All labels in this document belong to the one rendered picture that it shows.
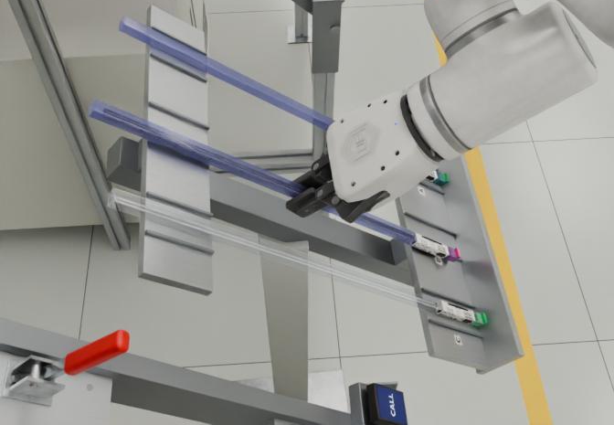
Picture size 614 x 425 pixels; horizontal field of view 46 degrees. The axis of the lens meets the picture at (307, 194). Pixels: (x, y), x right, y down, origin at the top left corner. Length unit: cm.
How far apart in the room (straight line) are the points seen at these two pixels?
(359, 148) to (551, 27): 21
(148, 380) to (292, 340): 50
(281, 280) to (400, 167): 30
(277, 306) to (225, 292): 77
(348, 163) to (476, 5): 19
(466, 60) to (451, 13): 4
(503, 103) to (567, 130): 151
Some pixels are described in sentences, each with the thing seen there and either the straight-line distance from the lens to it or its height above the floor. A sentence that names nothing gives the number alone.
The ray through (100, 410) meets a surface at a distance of 61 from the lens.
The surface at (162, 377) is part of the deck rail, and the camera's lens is 64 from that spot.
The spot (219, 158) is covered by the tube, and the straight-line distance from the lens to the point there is 72.
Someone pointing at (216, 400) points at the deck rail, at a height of 91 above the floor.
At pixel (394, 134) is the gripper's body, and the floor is 101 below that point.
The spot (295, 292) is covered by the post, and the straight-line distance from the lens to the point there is 96.
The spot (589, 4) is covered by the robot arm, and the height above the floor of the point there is 121.
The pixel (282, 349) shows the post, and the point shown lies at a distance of 113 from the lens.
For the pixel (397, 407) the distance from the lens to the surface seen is 81.
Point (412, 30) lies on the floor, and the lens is 235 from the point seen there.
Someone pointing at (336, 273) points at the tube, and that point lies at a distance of 75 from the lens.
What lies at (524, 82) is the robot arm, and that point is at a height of 110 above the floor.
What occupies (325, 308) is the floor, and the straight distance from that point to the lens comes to 173.
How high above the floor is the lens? 155
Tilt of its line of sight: 55 degrees down
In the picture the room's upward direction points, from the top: straight up
